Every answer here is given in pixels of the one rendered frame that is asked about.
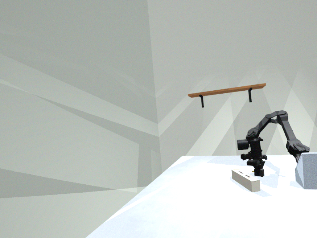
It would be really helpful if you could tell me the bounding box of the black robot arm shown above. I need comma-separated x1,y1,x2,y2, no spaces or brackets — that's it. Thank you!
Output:
237,110,310,163

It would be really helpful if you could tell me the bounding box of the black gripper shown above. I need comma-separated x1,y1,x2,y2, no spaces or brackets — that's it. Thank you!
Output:
247,149,267,175

